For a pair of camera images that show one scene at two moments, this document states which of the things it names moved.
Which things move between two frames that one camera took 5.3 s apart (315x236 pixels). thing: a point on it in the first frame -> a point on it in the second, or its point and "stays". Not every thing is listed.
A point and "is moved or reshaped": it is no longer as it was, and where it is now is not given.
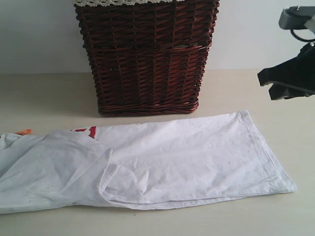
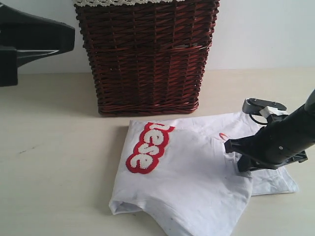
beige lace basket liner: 80,3 stays
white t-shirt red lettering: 145,164 is moved or reshaped
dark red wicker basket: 149,60 stays
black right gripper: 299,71 -> 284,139
